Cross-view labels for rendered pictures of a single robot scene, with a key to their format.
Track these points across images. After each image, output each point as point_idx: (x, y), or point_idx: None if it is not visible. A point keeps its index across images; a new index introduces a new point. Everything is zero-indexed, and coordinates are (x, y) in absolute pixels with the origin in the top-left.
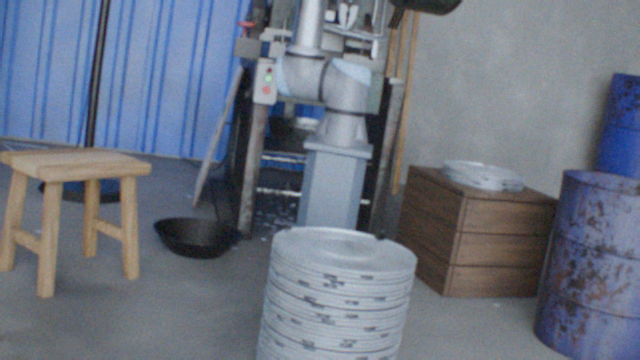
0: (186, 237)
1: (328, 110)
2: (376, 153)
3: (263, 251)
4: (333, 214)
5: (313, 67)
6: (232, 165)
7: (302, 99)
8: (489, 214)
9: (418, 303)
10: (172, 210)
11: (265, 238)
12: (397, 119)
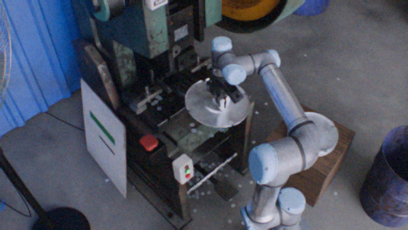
0: None
1: (283, 225)
2: (236, 133)
3: (210, 229)
4: None
5: (274, 218)
6: None
7: (194, 146)
8: (333, 169)
9: (310, 225)
10: (122, 215)
11: (195, 209)
12: (250, 119)
